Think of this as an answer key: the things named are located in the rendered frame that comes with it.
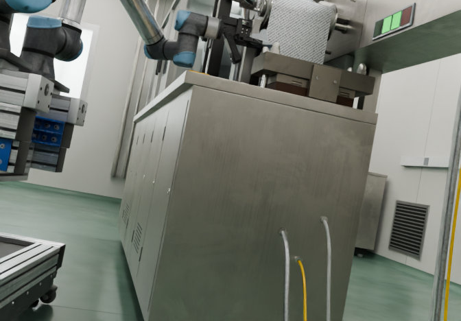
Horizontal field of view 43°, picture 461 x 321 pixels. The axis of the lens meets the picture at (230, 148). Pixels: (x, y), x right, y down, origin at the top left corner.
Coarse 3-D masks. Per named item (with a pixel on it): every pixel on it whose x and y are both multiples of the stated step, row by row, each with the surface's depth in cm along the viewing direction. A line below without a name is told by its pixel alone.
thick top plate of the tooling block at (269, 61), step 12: (264, 60) 190; (276, 60) 191; (288, 60) 192; (300, 60) 193; (252, 72) 203; (264, 72) 196; (276, 72) 192; (288, 72) 192; (300, 72) 193; (348, 72) 197; (348, 84) 197; (360, 84) 198; (372, 84) 199; (360, 96) 207
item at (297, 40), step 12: (276, 24) 212; (288, 24) 213; (300, 24) 214; (276, 36) 212; (288, 36) 213; (300, 36) 214; (312, 36) 215; (324, 36) 216; (288, 48) 213; (300, 48) 214; (312, 48) 215; (324, 48) 216; (312, 60) 215
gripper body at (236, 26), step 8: (224, 16) 206; (224, 24) 206; (232, 24) 206; (240, 24) 205; (248, 24) 207; (224, 32) 206; (232, 32) 206; (240, 32) 205; (248, 32) 207; (240, 40) 205
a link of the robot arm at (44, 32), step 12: (36, 24) 204; (48, 24) 205; (60, 24) 210; (24, 36) 206; (36, 36) 203; (48, 36) 205; (60, 36) 211; (36, 48) 203; (48, 48) 205; (60, 48) 213
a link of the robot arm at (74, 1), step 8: (64, 0) 220; (72, 0) 219; (80, 0) 220; (64, 8) 219; (72, 8) 219; (80, 8) 221; (64, 16) 219; (72, 16) 219; (80, 16) 222; (64, 24) 217; (72, 24) 218; (72, 32) 218; (80, 32) 222; (72, 40) 219; (80, 40) 226; (64, 48) 215; (72, 48) 219; (80, 48) 225; (56, 56) 218; (64, 56) 220; (72, 56) 223
